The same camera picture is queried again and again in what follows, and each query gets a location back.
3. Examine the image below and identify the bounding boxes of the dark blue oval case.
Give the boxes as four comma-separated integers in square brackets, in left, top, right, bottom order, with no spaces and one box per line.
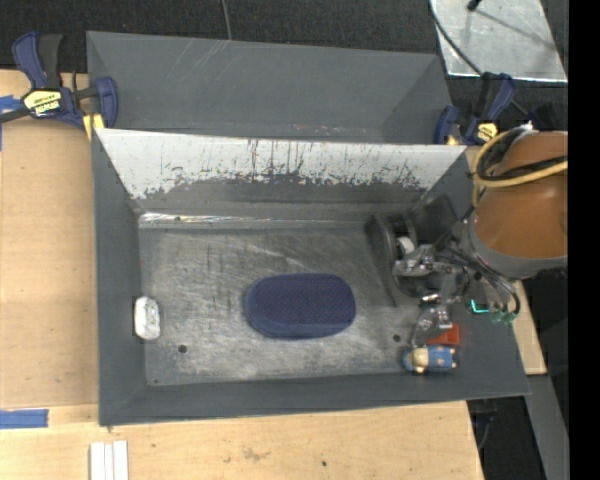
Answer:
[244,272,358,340]

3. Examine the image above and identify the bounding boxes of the small red block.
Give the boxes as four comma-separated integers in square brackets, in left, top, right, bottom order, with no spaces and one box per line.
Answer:
[425,323,462,348]

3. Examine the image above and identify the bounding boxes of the blue toy figure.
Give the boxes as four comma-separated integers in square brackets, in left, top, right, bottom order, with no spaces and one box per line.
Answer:
[400,344,459,376]

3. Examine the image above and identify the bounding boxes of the grey metal bin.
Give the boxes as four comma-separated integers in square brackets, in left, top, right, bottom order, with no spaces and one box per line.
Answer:
[84,30,532,427]

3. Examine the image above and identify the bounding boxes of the black cylinder on white bracket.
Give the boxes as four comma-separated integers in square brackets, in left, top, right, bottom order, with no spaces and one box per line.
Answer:
[374,211,420,270]

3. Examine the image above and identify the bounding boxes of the small white lumpy object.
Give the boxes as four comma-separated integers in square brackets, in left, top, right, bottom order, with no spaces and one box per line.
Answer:
[133,295,162,341]

